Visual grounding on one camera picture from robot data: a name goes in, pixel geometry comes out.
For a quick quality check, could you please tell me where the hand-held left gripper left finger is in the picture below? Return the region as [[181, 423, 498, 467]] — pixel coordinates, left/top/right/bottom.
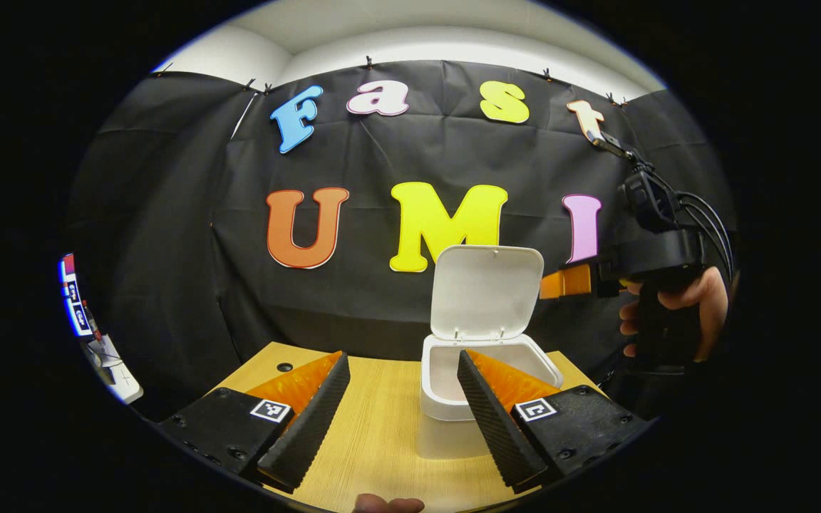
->
[[158, 349, 351, 494]]

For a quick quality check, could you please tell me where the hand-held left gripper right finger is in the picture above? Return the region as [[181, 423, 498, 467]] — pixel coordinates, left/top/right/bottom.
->
[[457, 348, 657, 496]]

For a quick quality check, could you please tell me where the white desktop garbage bin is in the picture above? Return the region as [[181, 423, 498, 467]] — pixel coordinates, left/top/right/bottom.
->
[[418, 244, 564, 460]]

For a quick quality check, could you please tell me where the wooden desktop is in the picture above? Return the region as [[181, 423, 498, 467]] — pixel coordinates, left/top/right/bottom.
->
[[215, 341, 604, 513]]

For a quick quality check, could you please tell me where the white side table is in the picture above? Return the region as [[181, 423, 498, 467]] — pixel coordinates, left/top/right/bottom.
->
[[86, 335, 144, 405]]

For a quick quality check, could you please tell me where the row of black cloth clips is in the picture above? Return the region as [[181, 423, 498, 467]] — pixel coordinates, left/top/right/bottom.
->
[[158, 56, 629, 108]]

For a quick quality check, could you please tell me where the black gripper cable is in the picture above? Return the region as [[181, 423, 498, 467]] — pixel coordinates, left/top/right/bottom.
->
[[656, 167, 735, 279]]

